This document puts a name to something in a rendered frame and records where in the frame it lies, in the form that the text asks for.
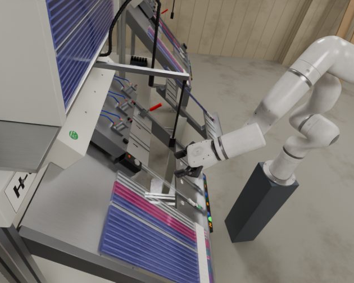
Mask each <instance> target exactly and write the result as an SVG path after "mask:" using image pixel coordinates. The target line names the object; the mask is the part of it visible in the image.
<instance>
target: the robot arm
mask: <svg viewBox="0 0 354 283"><path fill-rule="evenodd" d="M339 79H341V80H343V81H345V82H347V83H350V84H354V44H352V43H350V42H348V41H346V40H344V39H342V38H340V37H338V36H333V35H332V36H325V37H322V38H320V39H318V40H316V41H315V42H313V43H312V44H311V45H310V46H309V47H308V48H307V49H306V50H305V51H304V52H303V53H302V54H301V55H300V57H299V58H298V59H297V60H296V61H295V62H294V64H293V65H292V66H291V67H290V68H289V69H288V70H287V71H286V72H285V73H284V75H283V76H282V77H281V78H280V79H279V80H278V81H277V82H276V84H275V85H274V86H273V87H272V88H271V89H270V90H269V91H268V93H267V94H266V95H265V96H264V97H263V99H262V100H261V102H260V104H259V105H258V106H257V108H256V109H255V111H254V112H253V114H252V115H251V116H250V118H249V119H248V120H247V121H246V123H245V124H244V125H243V126H242V127H241V128H240V129H238V130H235V131H232V132H230V133H227V134H225V135H222V136H219V137H217V138H214V140H212V139H211V140H205V141H201V142H198V143H195V142H194V141H192V142H191V143H190V144H188V145H187V146H186V147H185V148H183V150H181V151H178V152H176V153H174V156H175V157H176V159H180V158H183V157H185V156H187V158H188V164H189V166H188V167H187V168H186V169H181V170H178V171H175V172H174V175H175V176H176V177H177V178H180V177H183V176H186V175H187V176H190V177H195V178H198V177H199V175H200V173H201V171H202V170H204V169H206V168H209V167H211V166H213V165H215V164H216V163H218V162H219V161H220V160H222V161H224V160H227V159H230V158H233V157H236V156H239V155H241V154H244V153H247V152H250V151H252V150H255V149H259V148H262V147H264V146H265V145H266V141H265V138H264V135H265V134H266V133H267V132H268V131H269V130H270V129H271V128H272V127H273V126H274V125H275V124H276V123H277V122H278V121H279V120H280V119H281V118H282V117H283V116H284V115H285V114H286V113H287V112H288V111H289V110H290V109H291V108H292V107H293V106H294V105H295V104H296V103H297V102H298V101H299V100H300V99H301V98H302V97H303V96H304V94H305V93H306V92H307V91H308V90H309V89H310V88H311V87H312V86H313V89H312V92H311V95H310V97H309V99H308V100H307V102H306V103H305V104H303V105H301V106H299V107H298V108H296V109H295V110H294V111H293V112H291V114H290V116H289V123H290V124H291V126H292V127H293V128H295V129H296V130H297V131H299V132H300V133H301V134H303V135H304V136H305V137H307V138H303V137H300V136H291V137H289V138H288V139H287V140H286V142H285V143H284V145H283V146H282V148H281V150H280V151H279V153H278V154H277V156H276V157H275V159H274V160H269V161H266V162H265V163H264V165H263V167H262V169H263V172H264V174H265V176H266V177H267V178H268V179H269V180H270V181H272V182H273V183H275V184H277V185H280V186H290V185H292V184H293V183H294V182H295V180H296V177H295V174H294V171H295V169H296V168H297V167H298V165H299V164H300V163H301V162H302V160H303V159H304V158H305V156H306V155H307V153H308V152H309V151H311V150H313V149H316V148H323V147H327V146H329V145H331V144H333V143H335V142H336V141H337V139H338V138H339V135H340V131H339V128H338V126H337V125H335V124H334V123H332V122H331V121H330V120H328V119H327V118H325V117H324V116H322V115H321V114H322V113H325V112H327V111H329V110H330V109H331V108H333V106H334V105H335V103H336V102H337V100H338V98H339V96H340V94H341V90H342V86H341V82H340V81H339ZM186 154H187V155H186ZM190 169H191V170H190ZM189 170H190V171H189Z"/></svg>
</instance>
